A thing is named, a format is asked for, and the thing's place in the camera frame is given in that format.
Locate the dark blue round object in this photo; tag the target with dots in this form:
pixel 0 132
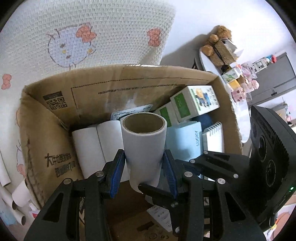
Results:
pixel 203 120

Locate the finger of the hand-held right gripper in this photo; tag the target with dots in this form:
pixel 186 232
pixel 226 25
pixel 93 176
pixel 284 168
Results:
pixel 157 193
pixel 219 162

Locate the white printed paper slip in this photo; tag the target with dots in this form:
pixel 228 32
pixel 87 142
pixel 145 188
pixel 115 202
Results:
pixel 159 214

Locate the grey metal cabinet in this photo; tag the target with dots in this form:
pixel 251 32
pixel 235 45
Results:
pixel 277 78

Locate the brown teddy bear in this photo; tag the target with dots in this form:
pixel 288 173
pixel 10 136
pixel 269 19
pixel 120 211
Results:
pixel 219 34

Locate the pile of white paper tubes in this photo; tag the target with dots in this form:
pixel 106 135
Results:
pixel 20 192

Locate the group of small pink toys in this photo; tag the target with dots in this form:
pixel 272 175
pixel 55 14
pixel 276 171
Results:
pixel 251 76

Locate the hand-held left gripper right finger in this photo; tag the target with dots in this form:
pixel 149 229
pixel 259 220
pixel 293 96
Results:
pixel 170 169

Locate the white sachet red label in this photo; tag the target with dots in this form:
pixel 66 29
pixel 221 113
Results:
pixel 34 209

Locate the white paper roll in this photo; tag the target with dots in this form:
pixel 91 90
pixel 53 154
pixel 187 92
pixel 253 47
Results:
pixel 109 141
pixel 87 150
pixel 143 143

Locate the round white table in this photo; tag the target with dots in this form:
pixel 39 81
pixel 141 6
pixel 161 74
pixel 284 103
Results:
pixel 241 115

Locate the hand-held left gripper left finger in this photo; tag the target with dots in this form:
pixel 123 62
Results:
pixel 116 171

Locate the green white drink carton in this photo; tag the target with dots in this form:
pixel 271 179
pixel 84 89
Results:
pixel 231 76

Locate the green white box cartoon print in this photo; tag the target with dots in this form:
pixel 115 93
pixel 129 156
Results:
pixel 196 102

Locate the white shipping label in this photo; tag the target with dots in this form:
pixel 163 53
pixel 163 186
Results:
pixel 129 112

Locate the plain green white box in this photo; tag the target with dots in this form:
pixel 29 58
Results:
pixel 165 114

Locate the woven basket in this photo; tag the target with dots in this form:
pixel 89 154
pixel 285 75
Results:
pixel 223 54

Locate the light blue box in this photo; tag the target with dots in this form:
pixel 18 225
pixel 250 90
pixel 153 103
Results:
pixel 182 143

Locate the brown cardboard box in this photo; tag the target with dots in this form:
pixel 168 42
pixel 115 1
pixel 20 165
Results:
pixel 92 92

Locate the red and blue figurine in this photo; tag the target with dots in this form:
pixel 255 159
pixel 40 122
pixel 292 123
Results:
pixel 270 58

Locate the light blue packet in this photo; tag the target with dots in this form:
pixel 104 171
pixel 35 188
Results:
pixel 7 215

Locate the cream printed waffle pillow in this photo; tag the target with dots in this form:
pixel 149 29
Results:
pixel 104 34

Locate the white toy camera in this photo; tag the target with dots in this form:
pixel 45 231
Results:
pixel 260 65

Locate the white spiral notepad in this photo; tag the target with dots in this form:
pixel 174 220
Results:
pixel 214 139

